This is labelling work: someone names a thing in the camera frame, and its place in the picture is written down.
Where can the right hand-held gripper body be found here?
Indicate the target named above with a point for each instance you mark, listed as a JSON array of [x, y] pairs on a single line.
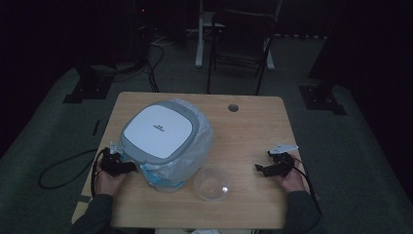
[[282, 164]]

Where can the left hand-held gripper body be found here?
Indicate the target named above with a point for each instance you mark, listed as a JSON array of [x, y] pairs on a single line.
[[112, 164]]

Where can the white grey lidded trash bin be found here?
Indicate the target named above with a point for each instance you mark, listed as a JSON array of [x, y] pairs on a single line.
[[159, 131]]

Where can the clear plastic bowl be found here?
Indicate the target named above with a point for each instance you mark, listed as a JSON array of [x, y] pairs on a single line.
[[211, 183]]

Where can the person's left hand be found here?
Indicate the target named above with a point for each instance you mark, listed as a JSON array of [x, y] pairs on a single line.
[[107, 185]]

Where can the person's right hand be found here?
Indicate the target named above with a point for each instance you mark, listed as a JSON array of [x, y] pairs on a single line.
[[296, 182]]

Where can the small black floor strip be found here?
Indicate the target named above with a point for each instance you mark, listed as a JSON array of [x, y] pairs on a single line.
[[96, 127]]

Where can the black stand base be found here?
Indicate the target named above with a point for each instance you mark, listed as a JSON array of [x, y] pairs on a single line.
[[89, 87], [321, 99]]

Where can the black folding chair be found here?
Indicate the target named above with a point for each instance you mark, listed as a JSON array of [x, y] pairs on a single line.
[[242, 45]]

